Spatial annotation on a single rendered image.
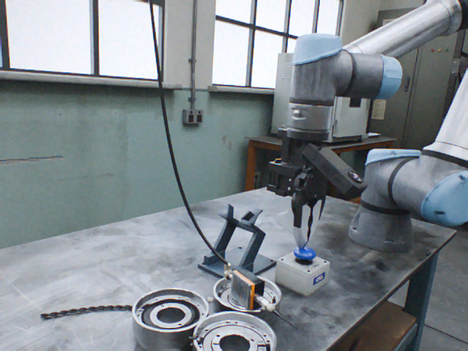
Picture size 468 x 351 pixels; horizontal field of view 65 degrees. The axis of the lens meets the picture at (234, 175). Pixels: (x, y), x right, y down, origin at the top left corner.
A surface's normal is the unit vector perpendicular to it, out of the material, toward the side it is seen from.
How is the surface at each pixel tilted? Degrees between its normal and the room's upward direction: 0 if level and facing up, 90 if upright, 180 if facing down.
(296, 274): 90
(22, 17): 90
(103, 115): 90
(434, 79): 90
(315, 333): 0
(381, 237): 72
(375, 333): 0
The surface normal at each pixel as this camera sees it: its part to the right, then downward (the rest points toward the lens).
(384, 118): -0.69, 0.12
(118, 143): 0.73, 0.20
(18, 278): 0.07, -0.97
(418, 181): -0.88, -0.29
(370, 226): -0.66, -0.18
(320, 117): 0.26, 0.24
